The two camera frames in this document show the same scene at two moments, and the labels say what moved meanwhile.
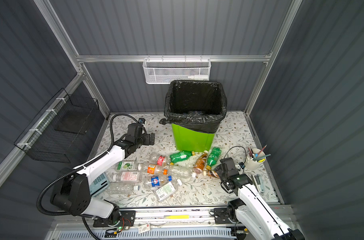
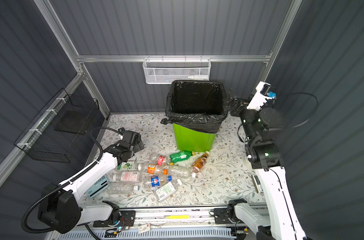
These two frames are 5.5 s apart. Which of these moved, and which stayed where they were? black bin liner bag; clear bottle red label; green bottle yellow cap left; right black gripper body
Moved: right black gripper body
Stayed: clear bottle red label; black bin liner bag; green bottle yellow cap left
